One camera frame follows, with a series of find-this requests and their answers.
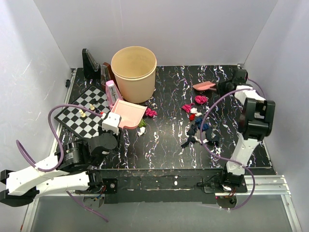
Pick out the pink hand brush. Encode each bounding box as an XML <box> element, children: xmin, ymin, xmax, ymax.
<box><xmin>192</xmin><ymin>81</ymin><xmax>217</xmax><ymax>91</ymax></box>

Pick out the pink dustpan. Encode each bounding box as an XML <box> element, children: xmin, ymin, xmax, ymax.
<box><xmin>111</xmin><ymin>99</ymin><xmax>147</xmax><ymax>129</ymax></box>

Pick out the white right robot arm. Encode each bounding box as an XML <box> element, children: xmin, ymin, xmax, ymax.
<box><xmin>216</xmin><ymin>68</ymin><xmax>276</xmax><ymax>192</ymax></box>

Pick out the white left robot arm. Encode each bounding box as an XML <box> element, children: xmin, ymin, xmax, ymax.
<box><xmin>0</xmin><ymin>130</ymin><xmax>120</xmax><ymax>207</ymax></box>

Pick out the black white chessboard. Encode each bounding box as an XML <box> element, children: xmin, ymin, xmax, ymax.
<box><xmin>54</xmin><ymin>86</ymin><xmax>109</xmax><ymax>138</ymax></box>

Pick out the white chess piece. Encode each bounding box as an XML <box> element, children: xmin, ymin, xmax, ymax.
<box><xmin>79</xmin><ymin>109</ymin><xmax>86</xmax><ymax>118</ymax></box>

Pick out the white paper scrap left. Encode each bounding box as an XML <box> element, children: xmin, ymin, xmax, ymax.
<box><xmin>138</xmin><ymin>127</ymin><xmax>146</xmax><ymax>137</ymax></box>

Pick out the white paper scrap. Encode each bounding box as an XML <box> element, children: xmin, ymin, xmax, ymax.
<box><xmin>138</xmin><ymin>127</ymin><xmax>146</xmax><ymax>137</ymax></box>
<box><xmin>190</xmin><ymin>108</ymin><xmax>202</xmax><ymax>116</ymax></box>

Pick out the green paper scrap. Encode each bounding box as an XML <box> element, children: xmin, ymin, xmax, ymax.
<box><xmin>138</xmin><ymin>118</ymin><xmax>147</xmax><ymax>128</ymax></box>

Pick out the magenta paper scrap round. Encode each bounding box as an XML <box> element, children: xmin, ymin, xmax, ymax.
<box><xmin>195</xmin><ymin>95</ymin><xmax>208</xmax><ymax>104</ymax></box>

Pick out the pink metronome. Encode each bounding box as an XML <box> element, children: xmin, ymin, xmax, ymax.
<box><xmin>105</xmin><ymin>80</ymin><xmax>123</xmax><ymax>110</ymax></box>

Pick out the magenta paper scrap left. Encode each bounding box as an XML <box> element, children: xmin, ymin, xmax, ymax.
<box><xmin>145</xmin><ymin>108</ymin><xmax>157</xmax><ymax>117</ymax></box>

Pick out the white paper scrap centre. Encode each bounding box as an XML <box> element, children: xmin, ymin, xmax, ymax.
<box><xmin>190</xmin><ymin>108</ymin><xmax>202</xmax><ymax>116</ymax></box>

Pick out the blue paper scrap centre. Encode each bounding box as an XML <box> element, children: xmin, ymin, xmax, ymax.
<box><xmin>195</xmin><ymin>118</ymin><xmax>203</xmax><ymax>126</ymax></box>

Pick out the blue paper scrap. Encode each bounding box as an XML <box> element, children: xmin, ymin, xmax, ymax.
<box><xmin>202</xmin><ymin>123</ymin><xmax>210</xmax><ymax>131</ymax></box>
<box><xmin>195</xmin><ymin>118</ymin><xmax>203</xmax><ymax>126</ymax></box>

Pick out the magenta paper scrap far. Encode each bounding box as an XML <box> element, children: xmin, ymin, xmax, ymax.
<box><xmin>181</xmin><ymin>103</ymin><xmax>195</xmax><ymax>113</ymax></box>

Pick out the blue paper scrap far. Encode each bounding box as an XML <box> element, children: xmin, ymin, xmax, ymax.
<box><xmin>202</xmin><ymin>123</ymin><xmax>210</xmax><ymax>131</ymax></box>

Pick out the red paper scrap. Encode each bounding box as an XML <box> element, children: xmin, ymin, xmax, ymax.
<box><xmin>189</xmin><ymin>114</ymin><xmax>195</xmax><ymax>121</ymax></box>

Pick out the brown metronome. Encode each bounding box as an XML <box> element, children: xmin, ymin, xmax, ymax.
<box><xmin>101</xmin><ymin>62</ymin><xmax>114</xmax><ymax>85</ymax></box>

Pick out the white paper strip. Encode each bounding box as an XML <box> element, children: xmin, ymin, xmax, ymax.
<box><xmin>194</xmin><ymin>134</ymin><xmax>208</xmax><ymax>144</ymax></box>

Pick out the dark navy paper scrap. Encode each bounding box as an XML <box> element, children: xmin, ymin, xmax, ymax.
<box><xmin>181</xmin><ymin>124</ymin><xmax>197</xmax><ymax>148</ymax></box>

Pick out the black metronome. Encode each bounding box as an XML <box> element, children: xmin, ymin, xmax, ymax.
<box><xmin>82</xmin><ymin>48</ymin><xmax>101</xmax><ymax>80</ymax></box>

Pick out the beige plastic bucket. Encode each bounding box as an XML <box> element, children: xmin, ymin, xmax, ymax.
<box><xmin>111</xmin><ymin>46</ymin><xmax>157</xmax><ymax>103</ymax></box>

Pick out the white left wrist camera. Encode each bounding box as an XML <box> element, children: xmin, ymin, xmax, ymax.
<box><xmin>101</xmin><ymin>112</ymin><xmax>121</xmax><ymax>134</ymax></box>

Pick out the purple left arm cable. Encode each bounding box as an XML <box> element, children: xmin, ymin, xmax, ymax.
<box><xmin>15</xmin><ymin>103</ymin><xmax>109</xmax><ymax>222</ymax></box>

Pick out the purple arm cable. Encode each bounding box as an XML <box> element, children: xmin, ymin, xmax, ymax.
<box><xmin>199</xmin><ymin>78</ymin><xmax>265</xmax><ymax>210</ymax></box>
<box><xmin>15</xmin><ymin>103</ymin><xmax>109</xmax><ymax>222</ymax></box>

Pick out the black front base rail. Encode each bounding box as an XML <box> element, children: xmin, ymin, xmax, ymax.
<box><xmin>43</xmin><ymin>168</ymin><xmax>276</xmax><ymax>203</ymax></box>

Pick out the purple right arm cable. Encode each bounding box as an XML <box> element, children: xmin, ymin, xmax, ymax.
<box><xmin>199</xmin><ymin>78</ymin><xmax>265</xmax><ymax>210</ymax></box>

